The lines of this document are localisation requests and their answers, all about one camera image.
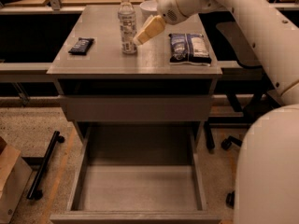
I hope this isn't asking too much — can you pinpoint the blue white snack bag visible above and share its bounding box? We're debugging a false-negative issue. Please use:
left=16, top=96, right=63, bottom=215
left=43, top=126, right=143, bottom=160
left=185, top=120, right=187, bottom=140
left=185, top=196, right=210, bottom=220
left=169, top=34, right=212, bottom=66

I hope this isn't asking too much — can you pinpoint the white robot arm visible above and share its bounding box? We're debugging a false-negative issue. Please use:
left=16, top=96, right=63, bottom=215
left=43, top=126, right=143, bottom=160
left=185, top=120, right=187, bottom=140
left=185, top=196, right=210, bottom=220
left=134, top=0, right=299, bottom=224

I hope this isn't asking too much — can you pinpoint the white ceramic bowl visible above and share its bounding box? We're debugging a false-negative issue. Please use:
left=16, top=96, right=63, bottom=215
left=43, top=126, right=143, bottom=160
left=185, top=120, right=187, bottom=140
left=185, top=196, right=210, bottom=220
left=139, top=0, right=157, bottom=21

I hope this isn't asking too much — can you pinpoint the closed grey upper drawer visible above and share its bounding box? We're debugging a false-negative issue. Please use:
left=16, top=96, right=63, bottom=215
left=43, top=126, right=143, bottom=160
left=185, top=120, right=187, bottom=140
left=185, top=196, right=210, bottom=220
left=59, top=95, right=212, bottom=122

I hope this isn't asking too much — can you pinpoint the grey drawer cabinet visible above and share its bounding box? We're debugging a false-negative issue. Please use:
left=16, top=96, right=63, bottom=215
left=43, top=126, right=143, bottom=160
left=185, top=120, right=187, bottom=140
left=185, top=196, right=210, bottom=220
left=48, top=15, right=221, bottom=139

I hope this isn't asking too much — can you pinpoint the open grey lower drawer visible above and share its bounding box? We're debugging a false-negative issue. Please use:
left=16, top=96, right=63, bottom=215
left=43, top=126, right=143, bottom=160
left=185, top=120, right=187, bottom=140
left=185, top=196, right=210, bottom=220
left=50, top=123, right=221, bottom=224

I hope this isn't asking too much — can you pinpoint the black office chair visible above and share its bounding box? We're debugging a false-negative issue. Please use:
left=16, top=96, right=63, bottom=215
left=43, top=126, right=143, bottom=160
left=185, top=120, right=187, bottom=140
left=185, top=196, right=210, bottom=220
left=215, top=21, right=281, bottom=208

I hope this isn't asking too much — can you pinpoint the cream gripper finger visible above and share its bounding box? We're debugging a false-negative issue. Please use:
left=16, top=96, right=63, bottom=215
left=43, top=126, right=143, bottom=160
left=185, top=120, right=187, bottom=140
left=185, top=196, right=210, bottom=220
left=133, top=15, right=165, bottom=46

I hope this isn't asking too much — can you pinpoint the black wheeled floor bar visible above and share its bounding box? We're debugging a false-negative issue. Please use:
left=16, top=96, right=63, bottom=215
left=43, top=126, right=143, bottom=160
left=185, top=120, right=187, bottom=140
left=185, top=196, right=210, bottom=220
left=23, top=131, right=64, bottom=200

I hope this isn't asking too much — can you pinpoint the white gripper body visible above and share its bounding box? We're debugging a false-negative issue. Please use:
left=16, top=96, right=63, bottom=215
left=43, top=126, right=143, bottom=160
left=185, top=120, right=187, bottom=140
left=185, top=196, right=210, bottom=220
left=157, top=0, right=188, bottom=25

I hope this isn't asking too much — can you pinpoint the brown cardboard box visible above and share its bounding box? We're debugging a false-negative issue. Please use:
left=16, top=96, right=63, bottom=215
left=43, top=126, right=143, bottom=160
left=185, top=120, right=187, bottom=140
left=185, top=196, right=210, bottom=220
left=0, top=137, right=32, bottom=224

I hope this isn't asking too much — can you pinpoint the small dark snack bar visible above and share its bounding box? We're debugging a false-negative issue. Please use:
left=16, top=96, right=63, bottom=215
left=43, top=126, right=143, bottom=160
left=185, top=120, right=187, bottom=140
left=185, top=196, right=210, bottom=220
left=68, top=37, right=94, bottom=55

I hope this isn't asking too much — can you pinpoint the clear plastic water bottle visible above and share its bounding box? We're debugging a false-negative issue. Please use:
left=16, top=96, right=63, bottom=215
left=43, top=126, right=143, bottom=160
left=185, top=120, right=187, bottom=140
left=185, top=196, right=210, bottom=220
left=118, top=0, right=137, bottom=54

